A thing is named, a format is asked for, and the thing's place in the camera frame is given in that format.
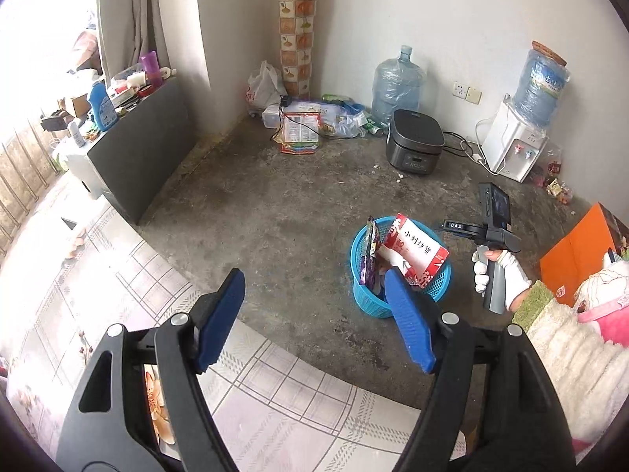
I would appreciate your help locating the purple cup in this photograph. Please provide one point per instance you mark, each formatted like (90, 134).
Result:
(151, 68)

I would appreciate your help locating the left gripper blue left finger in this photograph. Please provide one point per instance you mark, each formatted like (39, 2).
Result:
(215, 314)

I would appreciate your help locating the empty blue water jug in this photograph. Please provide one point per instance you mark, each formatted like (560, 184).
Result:
(398, 85)

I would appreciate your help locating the tall patterned cardboard box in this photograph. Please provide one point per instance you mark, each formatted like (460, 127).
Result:
(297, 34)

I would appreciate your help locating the pile of packets on floor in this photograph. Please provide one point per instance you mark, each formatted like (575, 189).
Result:
(300, 126)

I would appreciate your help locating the white water dispenser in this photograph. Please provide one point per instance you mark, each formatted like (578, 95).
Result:
(512, 144)

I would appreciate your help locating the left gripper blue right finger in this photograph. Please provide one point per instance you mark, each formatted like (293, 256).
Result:
(415, 328)

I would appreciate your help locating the blue plastic mesh basket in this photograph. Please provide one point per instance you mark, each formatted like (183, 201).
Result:
(379, 306)

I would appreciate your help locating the orange cardboard box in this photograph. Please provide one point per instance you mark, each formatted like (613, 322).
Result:
(579, 254)

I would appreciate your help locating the pink plush toy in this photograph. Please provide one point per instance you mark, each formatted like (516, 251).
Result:
(601, 302)

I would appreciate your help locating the purple snack wrapper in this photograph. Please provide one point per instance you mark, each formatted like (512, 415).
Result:
(368, 256)

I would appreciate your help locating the white gloved right hand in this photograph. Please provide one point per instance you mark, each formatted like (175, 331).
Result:
(500, 279)

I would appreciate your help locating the white plastic bag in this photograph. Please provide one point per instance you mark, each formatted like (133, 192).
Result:
(264, 88)

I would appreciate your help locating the dark grey cabinet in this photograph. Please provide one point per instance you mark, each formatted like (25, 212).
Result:
(130, 163)

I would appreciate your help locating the wall power socket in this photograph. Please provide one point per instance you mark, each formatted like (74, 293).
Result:
(470, 94)

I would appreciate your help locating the black rice cooker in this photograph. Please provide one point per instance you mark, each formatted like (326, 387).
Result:
(414, 142)

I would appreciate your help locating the blue detergent bottle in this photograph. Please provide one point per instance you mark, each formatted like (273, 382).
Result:
(105, 116)

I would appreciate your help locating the water jug on dispenser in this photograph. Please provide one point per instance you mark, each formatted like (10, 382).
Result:
(541, 84)

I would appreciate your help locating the grey curtain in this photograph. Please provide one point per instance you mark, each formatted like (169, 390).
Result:
(128, 29)

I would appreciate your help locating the red white chestnut paper bag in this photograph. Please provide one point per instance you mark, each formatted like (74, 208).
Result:
(410, 249)

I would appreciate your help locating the metal balcony railing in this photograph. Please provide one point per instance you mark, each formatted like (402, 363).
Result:
(27, 170)

